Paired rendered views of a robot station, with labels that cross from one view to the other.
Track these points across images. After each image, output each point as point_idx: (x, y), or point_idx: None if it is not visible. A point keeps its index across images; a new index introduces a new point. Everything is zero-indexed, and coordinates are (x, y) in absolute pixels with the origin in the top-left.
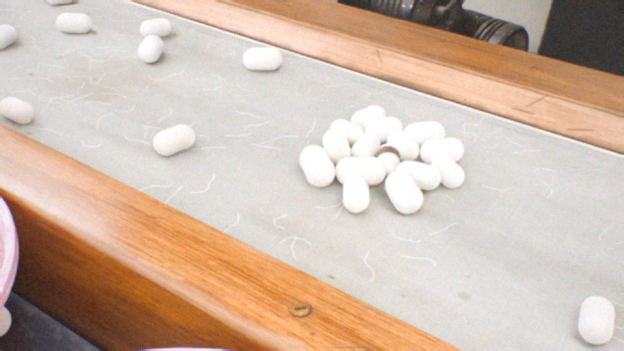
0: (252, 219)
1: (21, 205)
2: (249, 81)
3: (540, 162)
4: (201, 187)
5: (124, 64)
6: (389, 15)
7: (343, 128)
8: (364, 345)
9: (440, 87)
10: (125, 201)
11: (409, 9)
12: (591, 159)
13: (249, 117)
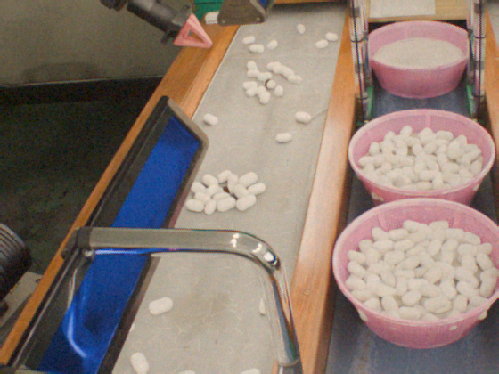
0: (284, 209)
1: (334, 239)
2: (168, 262)
3: None
4: (275, 229)
5: (177, 316)
6: (21, 259)
7: (213, 204)
8: (332, 155)
9: None
10: (314, 217)
11: (25, 243)
12: None
13: None
